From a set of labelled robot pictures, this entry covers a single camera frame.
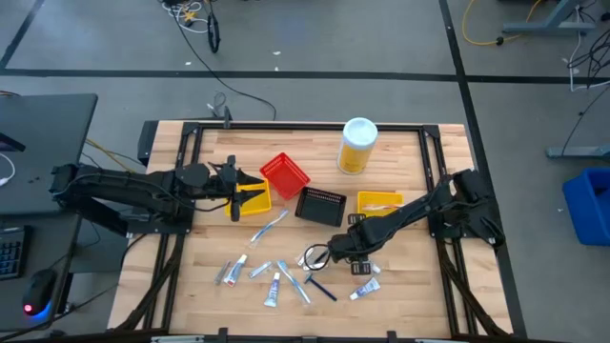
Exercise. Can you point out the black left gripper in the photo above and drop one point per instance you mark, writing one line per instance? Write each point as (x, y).
(224, 183)

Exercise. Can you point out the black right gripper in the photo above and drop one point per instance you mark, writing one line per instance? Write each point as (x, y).
(350, 243)

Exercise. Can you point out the clear razor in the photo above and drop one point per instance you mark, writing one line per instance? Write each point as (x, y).
(300, 258)

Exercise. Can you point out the dark blue toothbrush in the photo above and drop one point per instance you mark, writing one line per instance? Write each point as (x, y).
(325, 291)

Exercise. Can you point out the clear small item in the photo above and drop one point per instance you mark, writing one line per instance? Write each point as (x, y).
(260, 269)
(376, 269)

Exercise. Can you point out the white red toothpaste tube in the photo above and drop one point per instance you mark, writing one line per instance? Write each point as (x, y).
(235, 271)

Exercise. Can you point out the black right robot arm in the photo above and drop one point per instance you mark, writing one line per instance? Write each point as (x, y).
(419, 209)

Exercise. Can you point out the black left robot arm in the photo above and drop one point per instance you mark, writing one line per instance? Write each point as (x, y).
(119, 183)

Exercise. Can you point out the yellow plastic basket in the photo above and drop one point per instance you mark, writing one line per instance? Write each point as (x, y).
(381, 196)
(259, 206)

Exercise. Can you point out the red plastic basket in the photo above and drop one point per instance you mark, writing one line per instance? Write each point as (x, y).
(285, 176)

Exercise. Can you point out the black plastic basket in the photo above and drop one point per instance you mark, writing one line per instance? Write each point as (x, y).
(320, 209)

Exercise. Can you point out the small white toothpaste tube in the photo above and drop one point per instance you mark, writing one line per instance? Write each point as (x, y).
(366, 288)

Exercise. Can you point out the white blue toothpaste tube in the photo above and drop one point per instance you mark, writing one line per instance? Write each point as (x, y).
(272, 291)

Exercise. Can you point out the orange toothbrush in clear wrap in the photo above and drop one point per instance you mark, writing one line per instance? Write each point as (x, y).
(381, 207)

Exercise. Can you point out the grey wrapped small item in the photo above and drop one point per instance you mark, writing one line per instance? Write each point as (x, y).
(222, 272)

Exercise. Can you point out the yellow canister white lid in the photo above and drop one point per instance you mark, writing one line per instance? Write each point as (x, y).
(357, 143)

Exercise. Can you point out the black desk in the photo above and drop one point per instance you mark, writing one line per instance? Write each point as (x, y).
(47, 124)

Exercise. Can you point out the black computer mouse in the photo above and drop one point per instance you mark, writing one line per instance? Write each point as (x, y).
(40, 288)

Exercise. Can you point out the black keyboard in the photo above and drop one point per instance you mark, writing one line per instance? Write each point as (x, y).
(12, 252)

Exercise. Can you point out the blue plastic bin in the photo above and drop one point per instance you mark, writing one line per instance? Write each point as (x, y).
(579, 209)

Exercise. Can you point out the grey desk foot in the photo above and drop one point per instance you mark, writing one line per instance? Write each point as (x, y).
(581, 152)

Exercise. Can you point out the grey desk leg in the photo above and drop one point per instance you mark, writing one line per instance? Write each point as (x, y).
(548, 26)

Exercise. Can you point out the black aluminium table frame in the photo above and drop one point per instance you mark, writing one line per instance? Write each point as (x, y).
(310, 126)

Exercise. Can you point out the black table end bracket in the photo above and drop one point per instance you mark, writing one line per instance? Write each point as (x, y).
(148, 143)

